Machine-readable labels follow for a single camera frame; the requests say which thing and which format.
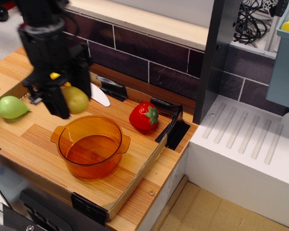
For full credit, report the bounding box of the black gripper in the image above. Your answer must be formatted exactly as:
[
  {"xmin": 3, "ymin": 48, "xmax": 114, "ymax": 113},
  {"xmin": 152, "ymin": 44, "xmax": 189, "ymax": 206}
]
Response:
[{"xmin": 18, "ymin": 20, "xmax": 91, "ymax": 119}]

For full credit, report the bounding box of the yellow toy potato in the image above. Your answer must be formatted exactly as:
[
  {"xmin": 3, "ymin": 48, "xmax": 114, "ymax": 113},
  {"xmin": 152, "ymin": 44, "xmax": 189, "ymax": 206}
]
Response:
[{"xmin": 62, "ymin": 86, "xmax": 89, "ymax": 114}]

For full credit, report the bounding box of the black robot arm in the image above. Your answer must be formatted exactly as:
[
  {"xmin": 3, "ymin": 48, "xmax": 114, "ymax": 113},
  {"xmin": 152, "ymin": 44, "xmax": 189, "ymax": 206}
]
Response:
[{"xmin": 16, "ymin": 0, "xmax": 92, "ymax": 119}]

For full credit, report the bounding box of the orange transparent plastic pot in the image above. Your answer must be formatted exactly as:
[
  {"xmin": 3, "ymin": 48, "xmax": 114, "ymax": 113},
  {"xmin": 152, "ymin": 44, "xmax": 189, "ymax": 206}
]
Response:
[{"xmin": 51, "ymin": 115, "xmax": 131, "ymax": 179}]

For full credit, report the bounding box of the cardboard fence with black tape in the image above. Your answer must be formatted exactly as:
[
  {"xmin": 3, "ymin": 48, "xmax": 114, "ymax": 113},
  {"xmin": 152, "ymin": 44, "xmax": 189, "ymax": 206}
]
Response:
[{"xmin": 0, "ymin": 54, "xmax": 191, "ymax": 226}]

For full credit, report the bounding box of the green toy pear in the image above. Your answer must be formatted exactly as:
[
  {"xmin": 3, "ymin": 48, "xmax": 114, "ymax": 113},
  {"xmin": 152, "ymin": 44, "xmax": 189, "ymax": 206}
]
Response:
[{"xmin": 0, "ymin": 96, "xmax": 30, "ymax": 119}]

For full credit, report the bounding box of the red toy strawberry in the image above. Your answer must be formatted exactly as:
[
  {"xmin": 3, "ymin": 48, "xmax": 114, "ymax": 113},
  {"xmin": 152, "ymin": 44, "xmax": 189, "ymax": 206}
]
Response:
[{"xmin": 129, "ymin": 102, "xmax": 159, "ymax": 130}]

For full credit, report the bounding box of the red black wheeled object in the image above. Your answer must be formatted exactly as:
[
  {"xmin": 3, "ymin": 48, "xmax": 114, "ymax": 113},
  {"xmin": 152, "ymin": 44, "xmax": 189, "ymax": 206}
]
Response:
[{"xmin": 0, "ymin": 0, "xmax": 10, "ymax": 22}]

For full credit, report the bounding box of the white toy sink drainboard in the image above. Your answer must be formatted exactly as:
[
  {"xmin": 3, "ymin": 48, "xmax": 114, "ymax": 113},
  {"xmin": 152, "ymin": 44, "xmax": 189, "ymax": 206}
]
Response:
[{"xmin": 185, "ymin": 96, "xmax": 289, "ymax": 228}]

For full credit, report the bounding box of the teal plastic bin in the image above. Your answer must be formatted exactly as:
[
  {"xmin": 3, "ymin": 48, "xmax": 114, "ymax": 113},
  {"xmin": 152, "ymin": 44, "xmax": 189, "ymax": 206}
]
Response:
[{"xmin": 266, "ymin": 4, "xmax": 289, "ymax": 108}]

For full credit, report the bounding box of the yellow handled white toy knife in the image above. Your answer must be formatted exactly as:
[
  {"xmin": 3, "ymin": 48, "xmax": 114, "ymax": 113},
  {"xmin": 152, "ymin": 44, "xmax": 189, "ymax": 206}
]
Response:
[{"xmin": 50, "ymin": 72, "xmax": 111, "ymax": 107}]

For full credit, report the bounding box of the dark grey vertical post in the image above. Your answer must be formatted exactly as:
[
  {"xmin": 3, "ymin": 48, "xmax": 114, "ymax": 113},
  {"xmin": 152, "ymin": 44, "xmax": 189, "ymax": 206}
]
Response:
[{"xmin": 193, "ymin": 0, "xmax": 240, "ymax": 124}]

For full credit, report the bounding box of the black cable bundle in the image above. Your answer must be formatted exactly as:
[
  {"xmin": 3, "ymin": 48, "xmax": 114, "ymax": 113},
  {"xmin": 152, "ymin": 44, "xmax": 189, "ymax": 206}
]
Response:
[{"xmin": 232, "ymin": 0, "xmax": 277, "ymax": 48}]

